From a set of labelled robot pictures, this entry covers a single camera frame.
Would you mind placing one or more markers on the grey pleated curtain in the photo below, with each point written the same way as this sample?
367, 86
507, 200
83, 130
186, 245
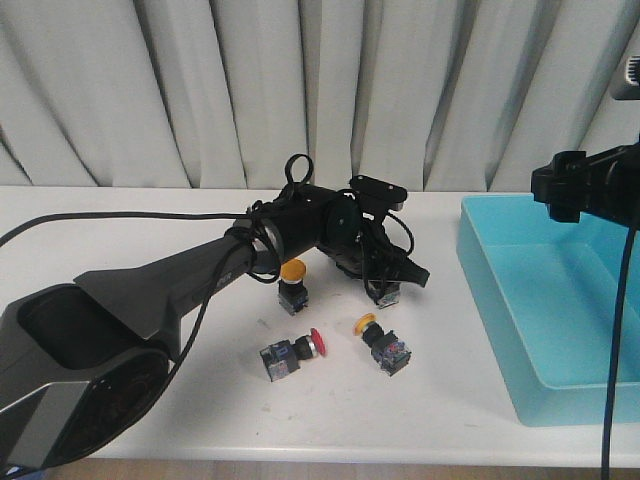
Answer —
431, 95

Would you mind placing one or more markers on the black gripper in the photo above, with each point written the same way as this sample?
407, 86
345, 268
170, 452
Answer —
361, 249

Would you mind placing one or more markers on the red push button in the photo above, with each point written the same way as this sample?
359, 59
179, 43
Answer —
386, 296
283, 358

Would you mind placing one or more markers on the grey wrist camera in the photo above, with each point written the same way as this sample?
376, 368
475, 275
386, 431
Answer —
625, 81

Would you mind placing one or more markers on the yellow push button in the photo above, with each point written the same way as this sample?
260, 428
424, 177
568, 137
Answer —
387, 350
292, 293

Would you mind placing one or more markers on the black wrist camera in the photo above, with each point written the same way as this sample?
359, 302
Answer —
375, 196

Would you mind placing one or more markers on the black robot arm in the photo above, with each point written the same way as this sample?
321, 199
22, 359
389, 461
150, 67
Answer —
84, 361

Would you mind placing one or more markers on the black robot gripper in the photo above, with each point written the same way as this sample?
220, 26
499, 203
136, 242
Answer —
605, 185

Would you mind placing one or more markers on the light blue plastic box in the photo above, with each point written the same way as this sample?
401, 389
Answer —
546, 294

